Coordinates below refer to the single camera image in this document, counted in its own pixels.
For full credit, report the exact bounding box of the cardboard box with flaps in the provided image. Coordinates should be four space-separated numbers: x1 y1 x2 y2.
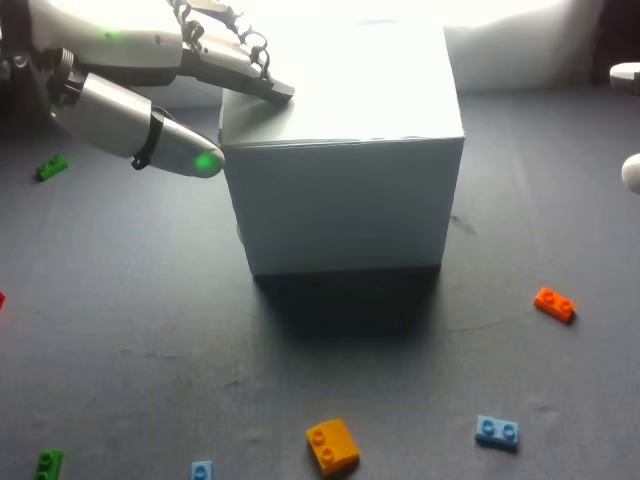
218 22 466 277

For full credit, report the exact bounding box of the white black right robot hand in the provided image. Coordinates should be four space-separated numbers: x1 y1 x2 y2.
609 62 640 196

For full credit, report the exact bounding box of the grey table cloth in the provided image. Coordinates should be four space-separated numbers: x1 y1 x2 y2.
0 19 640 480

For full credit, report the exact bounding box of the green toy brick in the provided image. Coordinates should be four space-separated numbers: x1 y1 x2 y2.
35 154 70 182
33 449 65 480

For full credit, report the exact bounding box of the red-orange toy brick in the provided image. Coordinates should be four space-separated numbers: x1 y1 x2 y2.
533 287 577 325

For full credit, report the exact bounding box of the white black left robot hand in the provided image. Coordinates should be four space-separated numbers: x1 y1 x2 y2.
29 0 296 179

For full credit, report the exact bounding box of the yellow-orange toy brick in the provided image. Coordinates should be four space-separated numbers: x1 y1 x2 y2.
305 417 361 476

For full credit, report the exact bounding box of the large blue toy brick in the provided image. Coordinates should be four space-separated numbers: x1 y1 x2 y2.
474 414 520 453

